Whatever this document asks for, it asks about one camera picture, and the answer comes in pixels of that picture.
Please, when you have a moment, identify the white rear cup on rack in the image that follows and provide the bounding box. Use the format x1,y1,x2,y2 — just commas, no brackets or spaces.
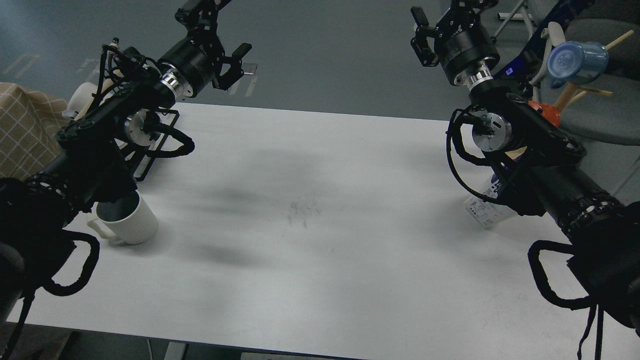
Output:
62,79,115,122

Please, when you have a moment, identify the black wire cup rack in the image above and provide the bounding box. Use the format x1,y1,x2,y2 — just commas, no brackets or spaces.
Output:
102,45,180,182

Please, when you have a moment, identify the beige checkered cloth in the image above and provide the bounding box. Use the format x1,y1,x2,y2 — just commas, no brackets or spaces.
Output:
0,82,69,180

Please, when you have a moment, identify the blue white milk carton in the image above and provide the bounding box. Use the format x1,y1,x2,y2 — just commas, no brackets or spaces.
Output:
463,174,517,229

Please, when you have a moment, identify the white cup on rack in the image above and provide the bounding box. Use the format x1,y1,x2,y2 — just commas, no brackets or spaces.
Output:
62,79,115,122
117,109,160,147

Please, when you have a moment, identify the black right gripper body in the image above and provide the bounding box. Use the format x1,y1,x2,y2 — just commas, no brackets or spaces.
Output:
434,0,501,86

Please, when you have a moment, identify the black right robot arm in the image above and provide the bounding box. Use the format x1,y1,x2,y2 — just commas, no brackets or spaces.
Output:
410,0,639,360

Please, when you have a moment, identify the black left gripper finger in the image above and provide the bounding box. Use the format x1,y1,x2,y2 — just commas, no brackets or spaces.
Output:
212,43,253,91
174,0,210,27

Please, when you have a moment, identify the blue mug on stand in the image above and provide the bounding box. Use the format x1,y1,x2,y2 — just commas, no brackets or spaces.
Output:
546,41,610,85

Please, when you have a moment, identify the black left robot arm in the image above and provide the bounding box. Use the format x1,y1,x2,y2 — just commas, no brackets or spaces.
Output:
1,0,252,322

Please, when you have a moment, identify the orange mug on stand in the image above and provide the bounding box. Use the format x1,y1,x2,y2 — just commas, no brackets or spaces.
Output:
528,100,562,128

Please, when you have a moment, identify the grey office chair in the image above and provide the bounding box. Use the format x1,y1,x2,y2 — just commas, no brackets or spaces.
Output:
487,0,640,147

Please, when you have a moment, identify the white ribbed mug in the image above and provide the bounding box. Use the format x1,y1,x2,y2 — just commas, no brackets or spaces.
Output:
86,190,159,245

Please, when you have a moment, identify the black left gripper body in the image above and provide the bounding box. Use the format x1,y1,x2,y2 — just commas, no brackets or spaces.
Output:
158,10,226,98

